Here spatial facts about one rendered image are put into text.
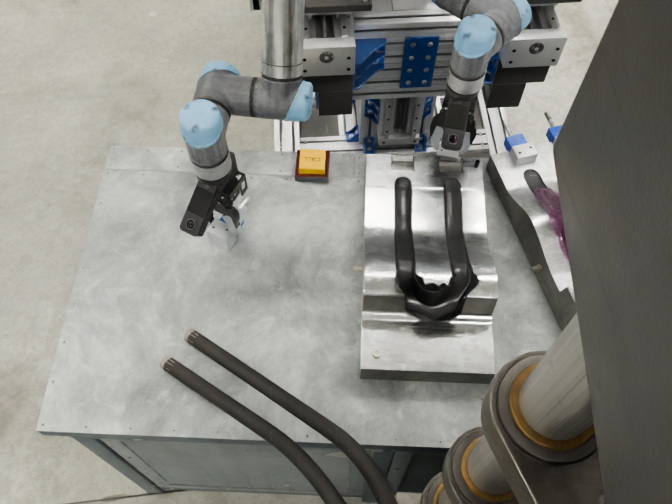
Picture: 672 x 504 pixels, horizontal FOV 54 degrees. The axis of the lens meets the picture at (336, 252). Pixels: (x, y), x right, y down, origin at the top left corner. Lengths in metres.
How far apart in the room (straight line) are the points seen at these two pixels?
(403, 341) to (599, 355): 1.05
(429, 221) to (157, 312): 0.61
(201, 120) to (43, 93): 1.95
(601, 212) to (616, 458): 0.10
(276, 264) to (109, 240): 0.38
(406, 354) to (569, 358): 0.87
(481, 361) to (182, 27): 2.29
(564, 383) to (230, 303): 1.04
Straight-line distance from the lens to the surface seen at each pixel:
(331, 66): 1.64
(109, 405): 1.42
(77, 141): 2.88
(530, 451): 0.58
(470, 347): 1.35
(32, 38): 3.37
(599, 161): 0.31
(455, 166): 1.56
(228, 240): 1.47
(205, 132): 1.19
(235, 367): 1.32
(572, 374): 0.47
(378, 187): 1.47
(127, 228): 1.59
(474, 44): 1.35
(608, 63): 0.31
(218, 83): 1.28
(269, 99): 1.25
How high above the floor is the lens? 2.09
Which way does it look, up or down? 60 degrees down
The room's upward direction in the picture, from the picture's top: straight up
